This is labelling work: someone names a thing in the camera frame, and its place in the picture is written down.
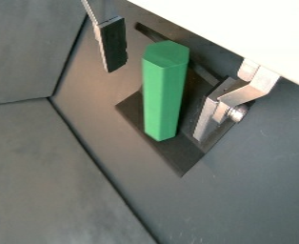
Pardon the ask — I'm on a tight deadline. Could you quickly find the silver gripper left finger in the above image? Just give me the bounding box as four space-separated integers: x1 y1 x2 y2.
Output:
81 0 127 72

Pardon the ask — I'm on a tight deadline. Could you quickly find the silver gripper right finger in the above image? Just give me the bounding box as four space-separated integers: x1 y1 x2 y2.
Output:
193 59 279 143

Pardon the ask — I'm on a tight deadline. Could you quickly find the green hexagonal prism block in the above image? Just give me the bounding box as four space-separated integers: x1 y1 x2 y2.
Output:
142 41 189 141

